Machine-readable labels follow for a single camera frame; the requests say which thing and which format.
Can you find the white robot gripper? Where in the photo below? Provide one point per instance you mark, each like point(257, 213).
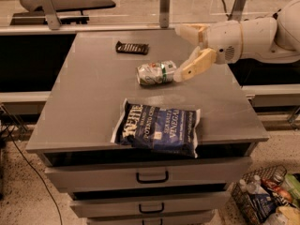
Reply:
point(224, 40)

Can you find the white green 7up can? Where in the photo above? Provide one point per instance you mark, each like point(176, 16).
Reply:
point(156, 73)

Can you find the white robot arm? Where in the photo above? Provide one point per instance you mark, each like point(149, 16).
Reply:
point(273, 40)

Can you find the dark chocolate bar wrapper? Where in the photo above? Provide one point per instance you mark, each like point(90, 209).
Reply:
point(136, 48)

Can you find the blue kettle chips bag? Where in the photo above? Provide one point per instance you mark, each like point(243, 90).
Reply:
point(164, 130)

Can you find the black padded bench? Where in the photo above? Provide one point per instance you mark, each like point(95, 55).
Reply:
point(35, 15)

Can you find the clear plastic water bottle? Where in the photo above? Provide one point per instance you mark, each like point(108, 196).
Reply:
point(254, 186)

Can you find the top grey drawer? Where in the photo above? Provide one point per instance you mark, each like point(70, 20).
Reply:
point(150, 174)

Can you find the grey drawer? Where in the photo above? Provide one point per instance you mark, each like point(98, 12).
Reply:
point(150, 205)
point(187, 218)
point(150, 174)

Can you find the green snack package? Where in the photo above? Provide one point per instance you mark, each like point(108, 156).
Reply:
point(292, 185)

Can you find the grey drawer cabinet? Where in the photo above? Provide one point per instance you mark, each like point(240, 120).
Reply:
point(129, 154)

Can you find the red snack bag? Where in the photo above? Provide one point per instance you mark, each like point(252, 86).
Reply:
point(278, 189)

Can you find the dark blue snack bag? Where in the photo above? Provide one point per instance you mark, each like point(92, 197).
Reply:
point(263, 205)

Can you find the bottom grey drawer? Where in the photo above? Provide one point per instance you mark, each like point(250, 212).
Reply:
point(187, 218)

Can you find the middle grey drawer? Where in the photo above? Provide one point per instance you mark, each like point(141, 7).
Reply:
point(150, 205)

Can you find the yellow snack bag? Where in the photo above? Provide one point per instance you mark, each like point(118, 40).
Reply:
point(284, 216)

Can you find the middle metal bracket post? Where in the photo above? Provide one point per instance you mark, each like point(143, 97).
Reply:
point(164, 13)

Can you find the metal bracket post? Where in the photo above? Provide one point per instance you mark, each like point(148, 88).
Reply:
point(164, 13)
point(237, 10)
point(50, 14)

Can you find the right metal bracket post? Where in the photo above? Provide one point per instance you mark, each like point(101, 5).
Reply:
point(237, 10)

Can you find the left metal bracket post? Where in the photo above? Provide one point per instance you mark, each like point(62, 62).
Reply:
point(50, 14)

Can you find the wire mesh basket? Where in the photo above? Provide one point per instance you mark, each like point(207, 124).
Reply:
point(242, 199)

